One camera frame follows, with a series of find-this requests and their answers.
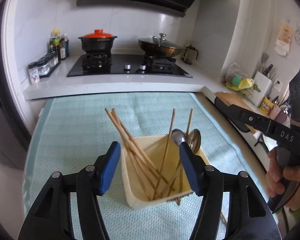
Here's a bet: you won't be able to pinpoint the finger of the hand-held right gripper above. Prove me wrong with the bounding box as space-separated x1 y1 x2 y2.
227 104 273 137

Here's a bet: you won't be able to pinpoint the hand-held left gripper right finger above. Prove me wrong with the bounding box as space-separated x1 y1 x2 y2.
179 142 282 240

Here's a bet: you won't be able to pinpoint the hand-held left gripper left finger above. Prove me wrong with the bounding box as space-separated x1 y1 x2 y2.
17 141 121 240

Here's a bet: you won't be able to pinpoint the cream ribbed utensil holder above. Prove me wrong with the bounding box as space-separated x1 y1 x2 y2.
120 134 210 209

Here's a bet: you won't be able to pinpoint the dark utensils in holder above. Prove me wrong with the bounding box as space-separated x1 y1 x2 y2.
272 94 289 107

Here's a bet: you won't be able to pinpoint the person's right hand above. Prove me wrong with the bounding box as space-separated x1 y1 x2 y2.
266 147 300 212

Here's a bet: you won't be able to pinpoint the purple soap dispenser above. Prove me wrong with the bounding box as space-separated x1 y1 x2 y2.
277 106 291 128

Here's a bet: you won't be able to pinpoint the yellow instant noodle cup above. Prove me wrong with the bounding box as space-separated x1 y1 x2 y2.
260 97 275 113

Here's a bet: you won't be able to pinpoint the pink cup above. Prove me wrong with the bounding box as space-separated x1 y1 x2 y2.
269 105 282 120

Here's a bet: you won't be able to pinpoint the wooden cutting board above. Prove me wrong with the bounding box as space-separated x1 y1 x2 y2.
215 92 255 134

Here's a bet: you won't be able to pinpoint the white knife block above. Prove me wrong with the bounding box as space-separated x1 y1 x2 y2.
247 71 273 107

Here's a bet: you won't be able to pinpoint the yellow plastic bag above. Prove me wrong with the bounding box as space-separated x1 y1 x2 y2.
236 78 255 91

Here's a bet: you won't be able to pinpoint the light blue woven table mat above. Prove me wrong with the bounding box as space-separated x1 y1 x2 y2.
22 92 265 240

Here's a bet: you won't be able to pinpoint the white plastic bag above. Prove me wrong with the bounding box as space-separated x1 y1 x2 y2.
225 62 248 85

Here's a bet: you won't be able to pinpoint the hanging noodle packet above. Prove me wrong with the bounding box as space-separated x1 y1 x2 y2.
275 24 294 55

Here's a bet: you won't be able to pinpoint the dark glass press pot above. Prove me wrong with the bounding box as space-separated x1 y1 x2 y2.
182 44 199 65

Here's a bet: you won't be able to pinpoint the black gas cooktop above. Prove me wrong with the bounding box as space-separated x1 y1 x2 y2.
67 53 193 78

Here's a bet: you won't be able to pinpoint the dark wok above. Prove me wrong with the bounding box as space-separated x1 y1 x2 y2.
137 42 183 58

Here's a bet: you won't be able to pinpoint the glass wok lid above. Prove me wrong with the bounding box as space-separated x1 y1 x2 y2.
138 33 181 49

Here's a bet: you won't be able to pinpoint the labelled spice jar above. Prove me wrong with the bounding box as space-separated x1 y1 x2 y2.
28 62 40 85

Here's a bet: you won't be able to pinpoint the small dark sauce bottle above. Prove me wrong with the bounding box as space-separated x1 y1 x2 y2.
58 43 67 61

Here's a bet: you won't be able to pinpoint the black clay pot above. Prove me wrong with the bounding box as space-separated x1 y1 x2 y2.
78 36 118 54

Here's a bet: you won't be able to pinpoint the tall dark sauce bottle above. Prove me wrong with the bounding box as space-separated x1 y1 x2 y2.
61 33 70 58

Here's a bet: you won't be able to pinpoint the orange pot lid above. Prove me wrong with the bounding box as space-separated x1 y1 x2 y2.
84 29 115 39

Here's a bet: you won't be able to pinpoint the yellow cap oil bottle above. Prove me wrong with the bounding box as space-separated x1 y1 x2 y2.
51 29 62 53

